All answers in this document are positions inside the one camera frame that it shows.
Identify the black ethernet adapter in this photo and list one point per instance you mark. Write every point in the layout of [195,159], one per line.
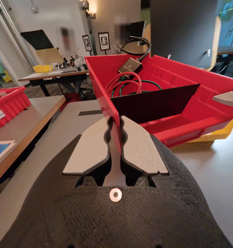
[131,65]

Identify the black bin divider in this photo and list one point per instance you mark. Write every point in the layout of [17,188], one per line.
[153,104]

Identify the wood-edged grey table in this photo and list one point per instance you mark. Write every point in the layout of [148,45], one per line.
[31,116]

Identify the black square panel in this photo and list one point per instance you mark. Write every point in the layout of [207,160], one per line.
[137,29]

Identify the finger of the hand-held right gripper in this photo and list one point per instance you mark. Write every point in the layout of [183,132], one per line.
[229,98]

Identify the small yellow bin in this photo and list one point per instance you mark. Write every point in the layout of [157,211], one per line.
[41,68]

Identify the white and black equipment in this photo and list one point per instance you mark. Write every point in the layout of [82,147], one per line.
[75,62]

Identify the blue printed paper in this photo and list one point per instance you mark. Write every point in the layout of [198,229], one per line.
[2,153]

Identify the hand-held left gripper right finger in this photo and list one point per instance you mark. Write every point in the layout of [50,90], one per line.
[141,151]

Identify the black and tan reflector panel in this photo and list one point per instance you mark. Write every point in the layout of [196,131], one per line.
[37,39]

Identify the red ribbed bin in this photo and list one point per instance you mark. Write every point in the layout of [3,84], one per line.
[10,108]

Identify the yellow plastic bin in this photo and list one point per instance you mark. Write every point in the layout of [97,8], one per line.
[221,133]

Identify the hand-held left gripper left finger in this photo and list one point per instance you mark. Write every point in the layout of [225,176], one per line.
[89,149]

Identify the wall spotlight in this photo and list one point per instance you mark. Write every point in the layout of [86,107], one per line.
[87,7]

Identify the framed marker sign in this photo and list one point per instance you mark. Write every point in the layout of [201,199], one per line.
[87,43]
[103,41]

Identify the dark-legged work table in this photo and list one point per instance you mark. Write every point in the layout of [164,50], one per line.
[50,74]

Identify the black wood-edged panel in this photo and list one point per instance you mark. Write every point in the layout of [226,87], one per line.
[182,33]

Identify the black tape strip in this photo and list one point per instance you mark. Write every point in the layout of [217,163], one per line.
[90,113]

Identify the red plastic bin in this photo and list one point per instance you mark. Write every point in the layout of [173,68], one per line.
[186,77]

